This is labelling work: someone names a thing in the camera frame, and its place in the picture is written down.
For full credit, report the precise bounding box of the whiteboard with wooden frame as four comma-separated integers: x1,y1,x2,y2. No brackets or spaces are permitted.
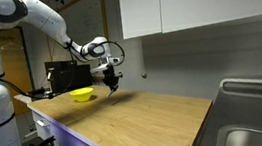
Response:
40,0,116,91

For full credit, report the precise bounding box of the black computer case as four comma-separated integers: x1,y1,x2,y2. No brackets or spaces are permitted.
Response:
43,56,95,95

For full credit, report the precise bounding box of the orange wooden door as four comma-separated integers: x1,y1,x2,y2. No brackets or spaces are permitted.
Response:
0,24,37,117

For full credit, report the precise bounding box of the silver drawer handle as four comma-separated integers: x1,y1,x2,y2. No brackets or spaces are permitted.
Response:
36,118,50,130

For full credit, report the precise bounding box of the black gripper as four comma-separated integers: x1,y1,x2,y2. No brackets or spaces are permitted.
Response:
100,65,121,92

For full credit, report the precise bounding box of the small camera on stand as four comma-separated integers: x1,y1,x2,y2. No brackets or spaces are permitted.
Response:
46,67,56,82

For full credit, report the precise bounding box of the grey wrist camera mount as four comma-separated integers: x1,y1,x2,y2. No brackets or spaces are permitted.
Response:
89,62,113,75

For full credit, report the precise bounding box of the wire clothes hanger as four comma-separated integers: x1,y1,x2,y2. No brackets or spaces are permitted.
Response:
0,38,25,54

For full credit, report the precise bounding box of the white counter base cabinet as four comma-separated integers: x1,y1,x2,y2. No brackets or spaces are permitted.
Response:
29,97,128,146

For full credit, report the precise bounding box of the black counter clamp mount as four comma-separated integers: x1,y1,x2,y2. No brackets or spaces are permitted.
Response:
25,87,56,103

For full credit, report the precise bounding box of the yellow plastic bowl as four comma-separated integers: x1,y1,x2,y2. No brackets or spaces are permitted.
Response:
69,86,96,105

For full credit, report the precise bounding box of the stainless steel sink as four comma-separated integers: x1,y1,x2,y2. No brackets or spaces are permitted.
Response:
182,73,262,146

